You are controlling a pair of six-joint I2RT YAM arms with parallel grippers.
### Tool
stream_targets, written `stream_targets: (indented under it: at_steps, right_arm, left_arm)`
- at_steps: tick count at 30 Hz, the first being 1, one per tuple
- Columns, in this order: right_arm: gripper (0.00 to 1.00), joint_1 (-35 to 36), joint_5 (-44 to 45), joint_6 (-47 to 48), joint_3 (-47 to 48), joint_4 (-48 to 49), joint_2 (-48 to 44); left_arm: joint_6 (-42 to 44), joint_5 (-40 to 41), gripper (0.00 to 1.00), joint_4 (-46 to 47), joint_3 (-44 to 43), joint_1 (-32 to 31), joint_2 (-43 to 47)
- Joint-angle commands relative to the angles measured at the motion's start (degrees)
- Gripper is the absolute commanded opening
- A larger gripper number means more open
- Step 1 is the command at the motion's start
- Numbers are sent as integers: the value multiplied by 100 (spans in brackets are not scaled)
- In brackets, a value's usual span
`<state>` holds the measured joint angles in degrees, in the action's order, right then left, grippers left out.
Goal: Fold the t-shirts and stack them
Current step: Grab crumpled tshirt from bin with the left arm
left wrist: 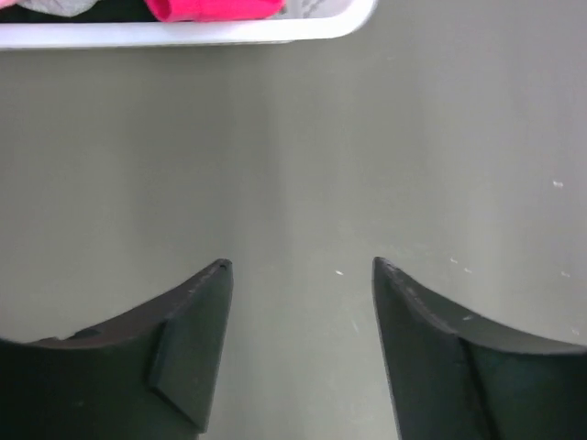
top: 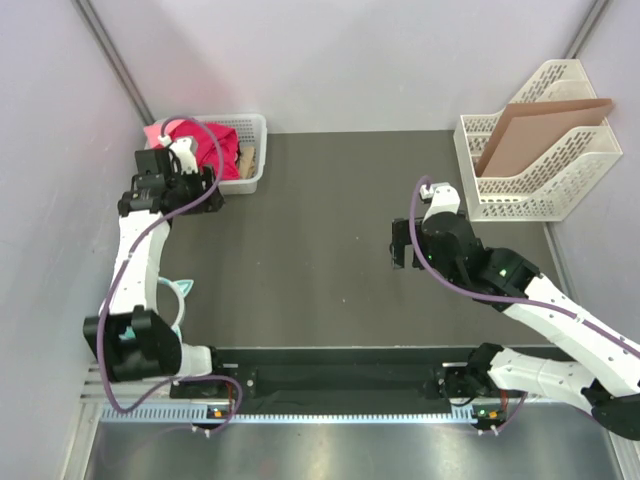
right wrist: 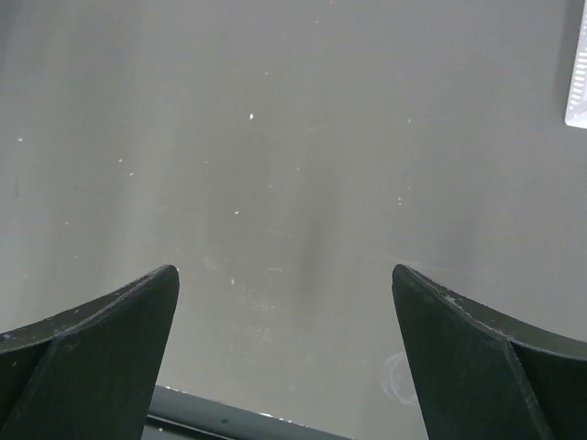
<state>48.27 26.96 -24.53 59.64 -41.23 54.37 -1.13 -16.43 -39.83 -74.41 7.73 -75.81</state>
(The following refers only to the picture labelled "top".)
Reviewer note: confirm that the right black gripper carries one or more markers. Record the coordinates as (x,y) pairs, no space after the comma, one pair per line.
(401,236)

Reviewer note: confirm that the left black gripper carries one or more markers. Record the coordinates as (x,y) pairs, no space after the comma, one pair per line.
(195,179)

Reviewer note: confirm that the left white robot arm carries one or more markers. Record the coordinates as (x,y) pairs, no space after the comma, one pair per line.
(132,340)

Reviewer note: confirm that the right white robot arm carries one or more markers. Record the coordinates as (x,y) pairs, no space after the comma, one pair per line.
(601,377)

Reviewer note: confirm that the light pink t shirt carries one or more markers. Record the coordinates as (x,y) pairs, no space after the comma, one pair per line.
(157,136)

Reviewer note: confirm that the beige folded cloth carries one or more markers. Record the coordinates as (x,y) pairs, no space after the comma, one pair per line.
(246,163)

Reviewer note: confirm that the white plastic laundry basket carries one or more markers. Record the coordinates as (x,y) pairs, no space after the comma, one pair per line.
(233,145)

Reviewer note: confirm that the teal cat ear headphones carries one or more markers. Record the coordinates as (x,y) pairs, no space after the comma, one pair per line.
(177,305)

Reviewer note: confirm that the brown cardboard sheet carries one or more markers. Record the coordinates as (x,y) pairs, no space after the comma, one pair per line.
(525,131)

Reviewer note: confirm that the white perforated file organizer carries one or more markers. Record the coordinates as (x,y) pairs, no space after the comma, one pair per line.
(547,190)

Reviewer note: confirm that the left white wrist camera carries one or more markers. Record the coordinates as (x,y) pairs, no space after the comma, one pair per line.
(185,149)

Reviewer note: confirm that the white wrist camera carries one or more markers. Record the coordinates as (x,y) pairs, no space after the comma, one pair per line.
(439,198)
(185,149)

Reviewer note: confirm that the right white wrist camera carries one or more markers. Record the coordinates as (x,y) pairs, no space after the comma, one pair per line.
(439,198)

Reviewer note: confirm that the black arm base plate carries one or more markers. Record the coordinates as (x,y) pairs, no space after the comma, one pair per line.
(349,380)

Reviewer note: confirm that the white slotted cable duct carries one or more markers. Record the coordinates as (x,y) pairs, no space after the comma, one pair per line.
(214,414)

